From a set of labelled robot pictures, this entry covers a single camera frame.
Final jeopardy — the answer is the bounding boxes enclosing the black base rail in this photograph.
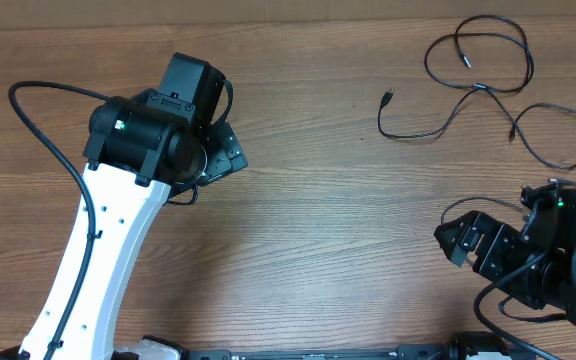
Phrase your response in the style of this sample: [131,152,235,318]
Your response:
[112,330,539,360]

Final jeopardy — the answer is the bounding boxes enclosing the black cable staying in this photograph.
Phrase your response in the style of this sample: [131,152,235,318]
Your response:
[439,195,524,225]

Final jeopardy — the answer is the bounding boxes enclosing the black cable pulled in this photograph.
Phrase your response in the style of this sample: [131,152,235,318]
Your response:
[423,14,535,94]

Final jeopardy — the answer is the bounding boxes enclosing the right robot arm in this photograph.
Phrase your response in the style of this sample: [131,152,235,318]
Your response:
[434,179,576,359]

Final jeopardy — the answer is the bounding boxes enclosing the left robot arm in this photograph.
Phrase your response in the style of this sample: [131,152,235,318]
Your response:
[0,53,247,360]

